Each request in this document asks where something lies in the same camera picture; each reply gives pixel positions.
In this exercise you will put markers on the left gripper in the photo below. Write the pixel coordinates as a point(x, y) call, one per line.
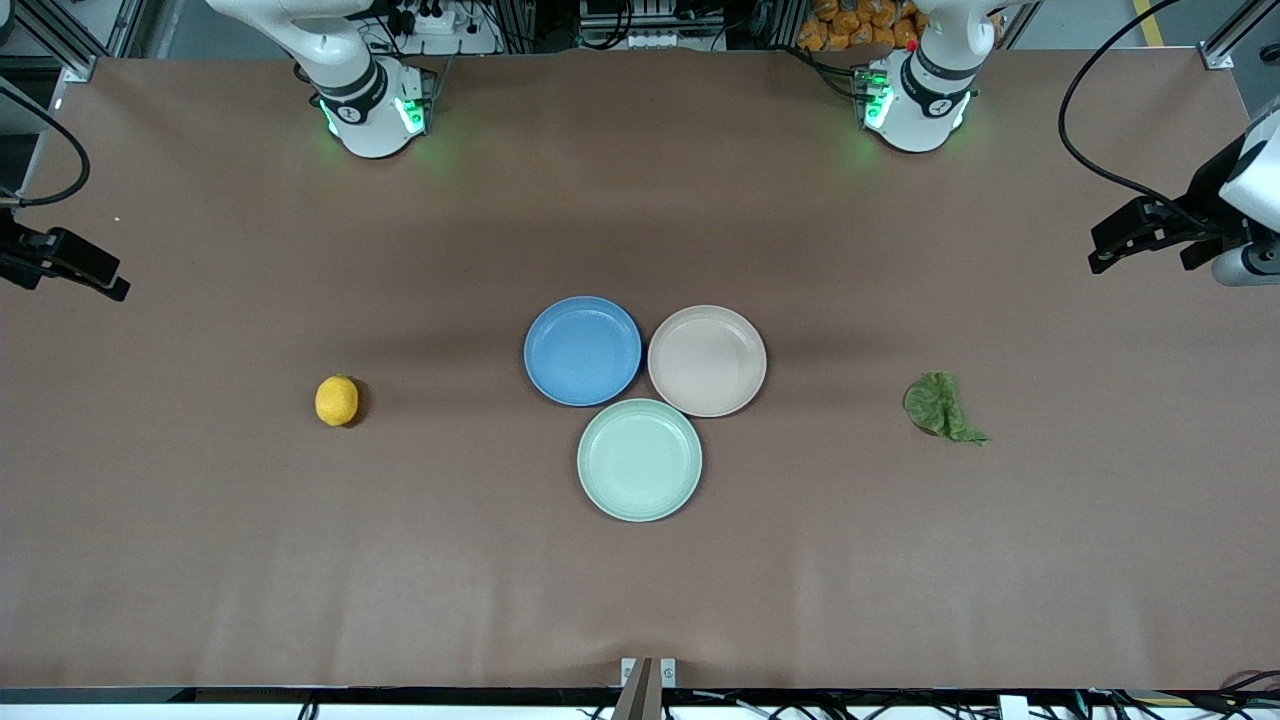
point(1208, 197)

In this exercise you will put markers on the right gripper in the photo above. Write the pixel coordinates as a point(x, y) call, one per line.
point(14, 250)

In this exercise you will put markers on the green lettuce leaf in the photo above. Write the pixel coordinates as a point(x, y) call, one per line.
point(938, 402)

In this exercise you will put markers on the yellow lemon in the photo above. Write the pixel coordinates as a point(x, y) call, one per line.
point(337, 401)

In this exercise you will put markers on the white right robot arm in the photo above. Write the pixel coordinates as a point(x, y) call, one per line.
point(372, 112)

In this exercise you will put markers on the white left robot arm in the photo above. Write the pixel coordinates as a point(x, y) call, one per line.
point(925, 100)

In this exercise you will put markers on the bag of orange fruits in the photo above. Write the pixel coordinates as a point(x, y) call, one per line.
point(850, 22)

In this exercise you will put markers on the white power strip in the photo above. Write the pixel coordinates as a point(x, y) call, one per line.
point(432, 20)

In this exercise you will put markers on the beige round plate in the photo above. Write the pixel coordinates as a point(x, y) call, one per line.
point(707, 360)

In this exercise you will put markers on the blue round plate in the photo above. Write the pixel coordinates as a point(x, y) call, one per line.
point(582, 351)

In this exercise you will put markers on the light green round plate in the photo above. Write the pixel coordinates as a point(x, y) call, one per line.
point(640, 460)

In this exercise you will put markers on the brown table cover sheet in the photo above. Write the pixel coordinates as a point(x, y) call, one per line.
point(640, 600)

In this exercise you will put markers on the aluminium frame profile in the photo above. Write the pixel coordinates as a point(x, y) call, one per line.
point(1240, 35)
point(70, 40)

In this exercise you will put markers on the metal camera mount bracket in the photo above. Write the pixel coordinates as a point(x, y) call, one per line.
point(648, 690)

